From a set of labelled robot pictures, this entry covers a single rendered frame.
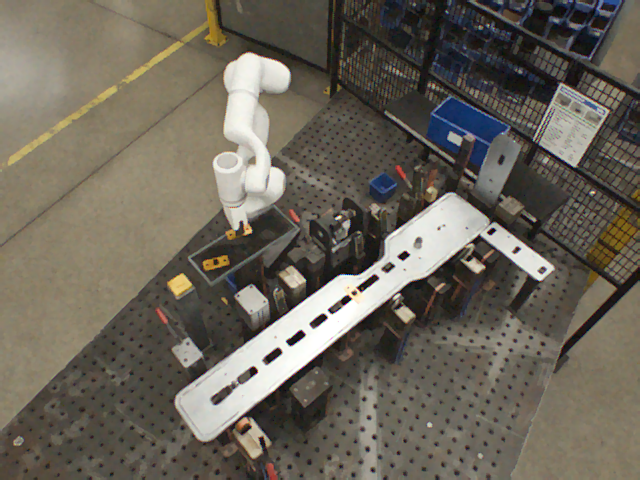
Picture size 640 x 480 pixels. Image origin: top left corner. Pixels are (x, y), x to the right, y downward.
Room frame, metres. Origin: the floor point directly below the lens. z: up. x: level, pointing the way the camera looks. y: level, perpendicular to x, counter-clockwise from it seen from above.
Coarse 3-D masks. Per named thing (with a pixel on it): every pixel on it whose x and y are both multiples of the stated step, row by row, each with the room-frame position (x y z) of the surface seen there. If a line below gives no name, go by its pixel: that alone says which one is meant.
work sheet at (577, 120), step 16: (560, 80) 1.65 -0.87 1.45; (560, 96) 1.63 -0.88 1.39; (576, 96) 1.59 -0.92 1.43; (544, 112) 1.65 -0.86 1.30; (560, 112) 1.61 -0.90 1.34; (576, 112) 1.57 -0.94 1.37; (592, 112) 1.53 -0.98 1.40; (608, 112) 1.50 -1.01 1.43; (560, 128) 1.59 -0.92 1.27; (576, 128) 1.55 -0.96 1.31; (592, 128) 1.51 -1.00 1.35; (544, 144) 1.61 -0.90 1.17; (560, 144) 1.57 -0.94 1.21; (576, 144) 1.53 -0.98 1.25; (560, 160) 1.54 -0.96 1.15; (576, 160) 1.51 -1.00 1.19
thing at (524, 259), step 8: (496, 224) 1.31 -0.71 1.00; (496, 232) 1.27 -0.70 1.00; (504, 232) 1.27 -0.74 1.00; (488, 240) 1.23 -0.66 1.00; (496, 240) 1.23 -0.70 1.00; (504, 240) 1.23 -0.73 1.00; (512, 240) 1.23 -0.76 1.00; (496, 248) 1.19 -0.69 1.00; (504, 248) 1.19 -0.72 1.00; (512, 248) 1.19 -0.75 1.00; (528, 248) 1.20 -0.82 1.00; (504, 256) 1.16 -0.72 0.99; (512, 256) 1.16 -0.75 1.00; (520, 256) 1.16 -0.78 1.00; (528, 256) 1.16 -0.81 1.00; (536, 256) 1.16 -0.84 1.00; (520, 264) 1.12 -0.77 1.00; (528, 264) 1.12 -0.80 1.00; (536, 264) 1.12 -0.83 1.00; (544, 264) 1.13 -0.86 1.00; (528, 272) 1.08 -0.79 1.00; (536, 272) 1.09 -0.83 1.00; (544, 272) 1.09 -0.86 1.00
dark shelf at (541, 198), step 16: (416, 96) 2.06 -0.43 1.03; (384, 112) 1.96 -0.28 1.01; (400, 112) 1.94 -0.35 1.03; (416, 112) 1.94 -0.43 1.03; (416, 128) 1.83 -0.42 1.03; (432, 144) 1.73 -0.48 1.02; (512, 176) 1.55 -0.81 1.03; (528, 176) 1.56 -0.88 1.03; (512, 192) 1.46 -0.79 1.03; (528, 192) 1.47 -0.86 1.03; (544, 192) 1.47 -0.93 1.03; (560, 192) 1.48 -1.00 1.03; (528, 208) 1.38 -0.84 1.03; (544, 208) 1.38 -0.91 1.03
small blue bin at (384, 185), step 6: (384, 174) 1.77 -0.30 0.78; (372, 180) 1.72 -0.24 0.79; (378, 180) 1.75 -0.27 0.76; (384, 180) 1.76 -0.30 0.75; (390, 180) 1.74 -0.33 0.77; (372, 186) 1.68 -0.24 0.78; (378, 186) 1.75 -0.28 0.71; (384, 186) 1.75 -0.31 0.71; (390, 186) 1.73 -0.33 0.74; (372, 192) 1.68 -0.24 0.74; (378, 192) 1.66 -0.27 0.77; (384, 192) 1.64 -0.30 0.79; (390, 192) 1.68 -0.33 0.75; (378, 198) 1.65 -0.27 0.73; (384, 198) 1.66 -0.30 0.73
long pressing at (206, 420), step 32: (416, 224) 1.29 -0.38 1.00; (448, 224) 1.30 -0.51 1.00; (480, 224) 1.31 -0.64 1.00; (384, 256) 1.12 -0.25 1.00; (416, 256) 1.13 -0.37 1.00; (448, 256) 1.14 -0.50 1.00; (384, 288) 0.98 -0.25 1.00; (288, 320) 0.83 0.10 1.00; (352, 320) 0.84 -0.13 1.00; (256, 352) 0.71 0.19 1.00; (288, 352) 0.71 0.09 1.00; (320, 352) 0.72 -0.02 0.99; (192, 384) 0.59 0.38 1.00; (224, 384) 0.59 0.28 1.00; (256, 384) 0.60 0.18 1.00; (192, 416) 0.49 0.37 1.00; (224, 416) 0.49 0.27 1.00
